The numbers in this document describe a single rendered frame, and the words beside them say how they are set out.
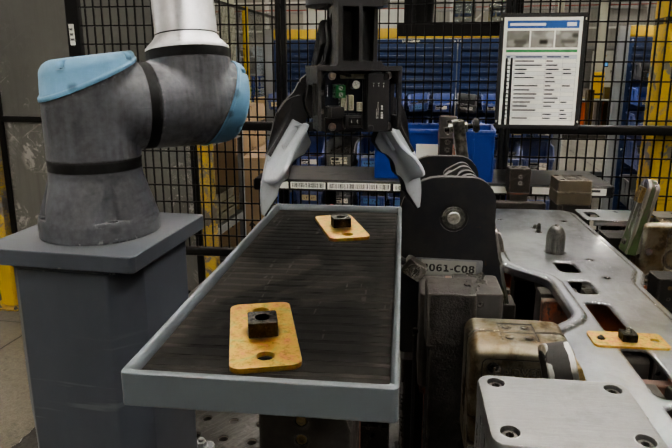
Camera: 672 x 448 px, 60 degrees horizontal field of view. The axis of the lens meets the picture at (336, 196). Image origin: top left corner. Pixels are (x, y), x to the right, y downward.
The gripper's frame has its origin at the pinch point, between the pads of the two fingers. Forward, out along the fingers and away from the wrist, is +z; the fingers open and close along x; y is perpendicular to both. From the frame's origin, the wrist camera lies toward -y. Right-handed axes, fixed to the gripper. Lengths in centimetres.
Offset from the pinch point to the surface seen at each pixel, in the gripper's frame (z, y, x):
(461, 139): 0, -48, 34
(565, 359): 7.3, 18.5, 12.9
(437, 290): 7.9, 2.5, 9.2
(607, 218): 18, -51, 69
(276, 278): 1.6, 12.4, -7.6
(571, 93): -6, -91, 84
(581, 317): 17.3, -7.3, 32.9
